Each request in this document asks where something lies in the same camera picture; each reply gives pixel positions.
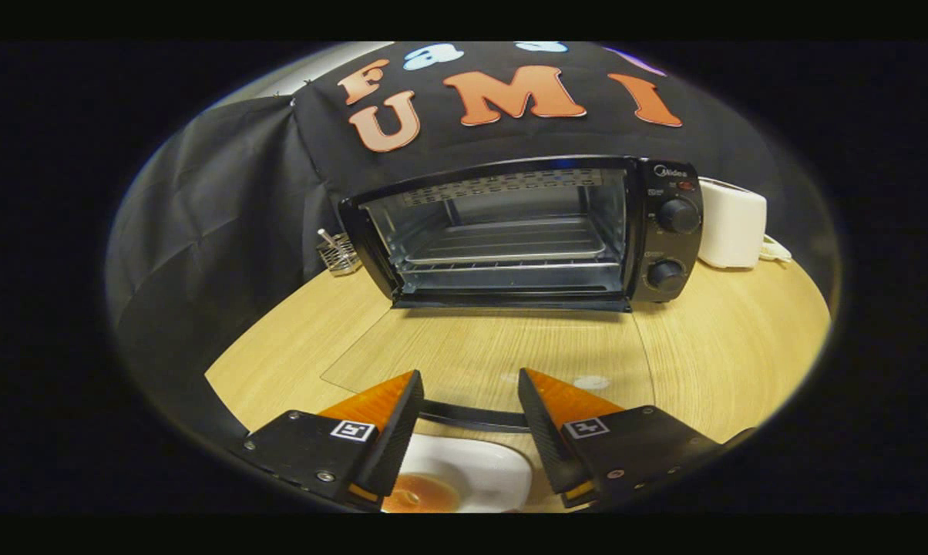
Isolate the white plate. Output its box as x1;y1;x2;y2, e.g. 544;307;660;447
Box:
383;433;534;513

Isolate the glazed brown donut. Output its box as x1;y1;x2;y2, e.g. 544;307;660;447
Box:
383;473;462;513

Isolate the white bread toaster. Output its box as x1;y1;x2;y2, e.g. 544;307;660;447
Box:
697;177;768;270

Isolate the white power cable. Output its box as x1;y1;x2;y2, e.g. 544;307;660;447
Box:
758;234;793;265

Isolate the black oven knob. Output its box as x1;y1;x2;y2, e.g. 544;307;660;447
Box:
647;259;686;293
658;197;701;234

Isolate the wire utensil holder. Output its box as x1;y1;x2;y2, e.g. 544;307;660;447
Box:
315;228;363;277

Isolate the glass toaster oven door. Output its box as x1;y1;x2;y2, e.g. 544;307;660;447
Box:
321;307;656;433

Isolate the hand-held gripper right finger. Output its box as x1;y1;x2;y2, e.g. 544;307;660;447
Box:
518;368;758;510

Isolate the metal baking tray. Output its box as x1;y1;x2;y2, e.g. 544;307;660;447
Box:
406;217;611;267

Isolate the black toaster oven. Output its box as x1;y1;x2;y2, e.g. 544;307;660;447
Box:
338;156;704;313

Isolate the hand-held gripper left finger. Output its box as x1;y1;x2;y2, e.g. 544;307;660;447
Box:
229;370;425;511

